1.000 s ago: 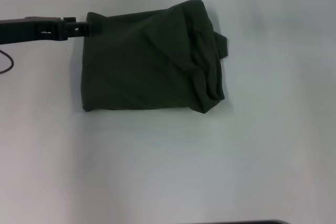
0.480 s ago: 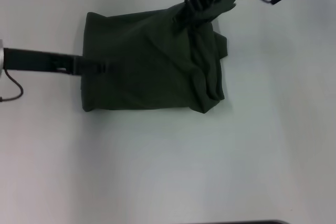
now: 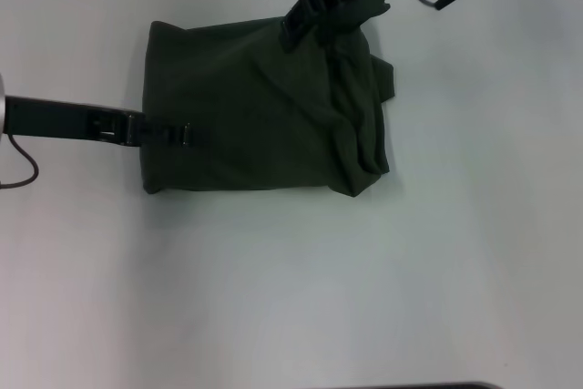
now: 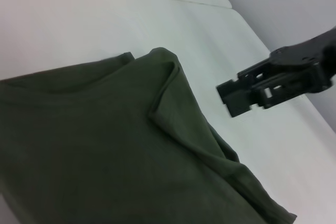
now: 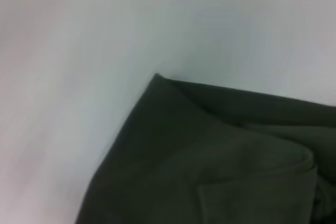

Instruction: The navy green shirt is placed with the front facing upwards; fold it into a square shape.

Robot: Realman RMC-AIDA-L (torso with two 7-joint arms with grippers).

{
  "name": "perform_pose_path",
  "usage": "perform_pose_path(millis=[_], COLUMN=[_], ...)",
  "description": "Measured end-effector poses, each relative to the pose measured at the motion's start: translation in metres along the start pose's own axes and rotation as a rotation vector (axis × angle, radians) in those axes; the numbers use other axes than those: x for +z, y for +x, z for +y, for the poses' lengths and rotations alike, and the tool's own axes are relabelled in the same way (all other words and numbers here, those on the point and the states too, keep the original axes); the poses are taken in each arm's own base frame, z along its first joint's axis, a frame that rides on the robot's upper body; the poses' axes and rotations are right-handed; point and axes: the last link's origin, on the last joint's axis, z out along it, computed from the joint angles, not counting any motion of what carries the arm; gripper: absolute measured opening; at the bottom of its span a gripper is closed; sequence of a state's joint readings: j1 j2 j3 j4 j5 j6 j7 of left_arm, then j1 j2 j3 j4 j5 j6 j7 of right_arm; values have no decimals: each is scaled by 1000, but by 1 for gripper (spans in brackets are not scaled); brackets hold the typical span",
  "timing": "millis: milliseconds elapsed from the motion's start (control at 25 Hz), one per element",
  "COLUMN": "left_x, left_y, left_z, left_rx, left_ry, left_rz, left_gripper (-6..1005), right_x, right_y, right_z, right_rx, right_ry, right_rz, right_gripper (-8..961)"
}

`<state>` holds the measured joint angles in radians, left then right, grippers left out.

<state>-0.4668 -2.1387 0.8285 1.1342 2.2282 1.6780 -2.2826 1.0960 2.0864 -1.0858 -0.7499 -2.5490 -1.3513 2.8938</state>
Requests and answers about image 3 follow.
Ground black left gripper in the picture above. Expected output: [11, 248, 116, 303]
[5, 94, 220, 149]

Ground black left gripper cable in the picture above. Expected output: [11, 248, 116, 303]
[0, 133, 40, 191]

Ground dark green FREE t-shirt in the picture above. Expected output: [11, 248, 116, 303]
[140, 14, 397, 200]

